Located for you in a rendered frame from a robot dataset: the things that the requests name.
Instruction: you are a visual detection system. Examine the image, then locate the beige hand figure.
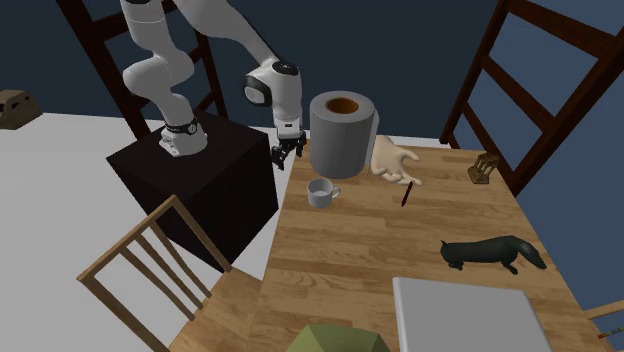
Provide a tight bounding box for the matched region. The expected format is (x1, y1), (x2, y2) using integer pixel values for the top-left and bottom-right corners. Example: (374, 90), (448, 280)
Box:
(369, 135), (424, 188)

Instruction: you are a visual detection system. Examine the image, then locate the white mug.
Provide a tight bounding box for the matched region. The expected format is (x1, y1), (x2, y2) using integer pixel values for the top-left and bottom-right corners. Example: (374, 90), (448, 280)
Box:
(306, 177), (342, 210)

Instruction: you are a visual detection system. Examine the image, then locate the brown box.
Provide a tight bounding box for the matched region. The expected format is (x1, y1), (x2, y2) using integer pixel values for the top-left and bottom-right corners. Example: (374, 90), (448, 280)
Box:
(0, 89), (45, 131)

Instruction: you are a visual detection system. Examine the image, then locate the olive green box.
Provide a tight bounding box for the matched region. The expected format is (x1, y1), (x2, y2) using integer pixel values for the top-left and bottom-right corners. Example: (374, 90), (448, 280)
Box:
(284, 323), (392, 352)

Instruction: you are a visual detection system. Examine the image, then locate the wooden table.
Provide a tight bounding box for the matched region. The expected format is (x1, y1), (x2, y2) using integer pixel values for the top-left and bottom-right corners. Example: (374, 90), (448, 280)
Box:
(243, 135), (616, 352)

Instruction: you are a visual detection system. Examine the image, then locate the black robot stand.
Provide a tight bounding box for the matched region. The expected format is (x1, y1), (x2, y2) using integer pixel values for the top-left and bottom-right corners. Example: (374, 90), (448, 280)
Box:
(106, 110), (281, 274)

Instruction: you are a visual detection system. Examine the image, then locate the light wooden chair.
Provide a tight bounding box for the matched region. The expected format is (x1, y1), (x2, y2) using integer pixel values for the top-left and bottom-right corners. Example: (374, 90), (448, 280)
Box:
(75, 193), (265, 352)
(581, 299), (624, 321)

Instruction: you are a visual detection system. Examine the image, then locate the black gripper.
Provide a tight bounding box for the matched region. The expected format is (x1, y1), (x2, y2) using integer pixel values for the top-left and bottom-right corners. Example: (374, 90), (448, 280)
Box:
(270, 129), (308, 171)

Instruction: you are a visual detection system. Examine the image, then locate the grey closed laptop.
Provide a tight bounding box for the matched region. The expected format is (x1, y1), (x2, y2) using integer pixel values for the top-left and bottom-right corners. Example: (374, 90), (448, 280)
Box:
(391, 276), (555, 352)

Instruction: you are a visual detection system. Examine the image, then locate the grey paper towel roll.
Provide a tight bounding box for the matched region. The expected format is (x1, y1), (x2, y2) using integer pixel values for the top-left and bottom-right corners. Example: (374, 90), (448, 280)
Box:
(309, 90), (380, 181)

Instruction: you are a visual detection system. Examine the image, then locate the dark wooden chair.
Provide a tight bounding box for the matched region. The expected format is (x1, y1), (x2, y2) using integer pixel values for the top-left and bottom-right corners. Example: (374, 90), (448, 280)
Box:
(439, 0), (624, 198)
(54, 0), (230, 141)

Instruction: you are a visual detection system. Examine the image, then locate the black cat figure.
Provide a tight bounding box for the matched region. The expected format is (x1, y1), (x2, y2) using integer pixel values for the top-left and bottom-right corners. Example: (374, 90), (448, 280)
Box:
(439, 235), (549, 276)

